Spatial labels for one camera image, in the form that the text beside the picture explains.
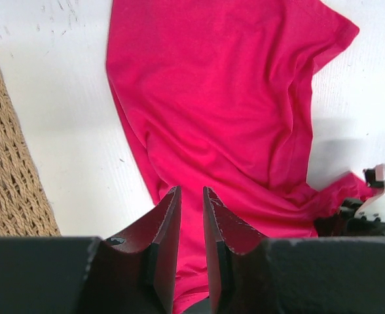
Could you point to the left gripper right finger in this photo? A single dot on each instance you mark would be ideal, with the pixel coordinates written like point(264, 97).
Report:
point(239, 276)

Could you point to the wicker laundry basket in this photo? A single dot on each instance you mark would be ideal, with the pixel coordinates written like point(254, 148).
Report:
point(24, 208)

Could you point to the pink t shirt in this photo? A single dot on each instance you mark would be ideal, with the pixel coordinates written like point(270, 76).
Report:
point(218, 94)

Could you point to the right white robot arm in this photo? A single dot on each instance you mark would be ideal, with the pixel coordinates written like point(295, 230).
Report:
point(357, 218)

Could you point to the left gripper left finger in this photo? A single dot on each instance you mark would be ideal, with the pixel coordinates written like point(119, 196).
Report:
point(134, 270)

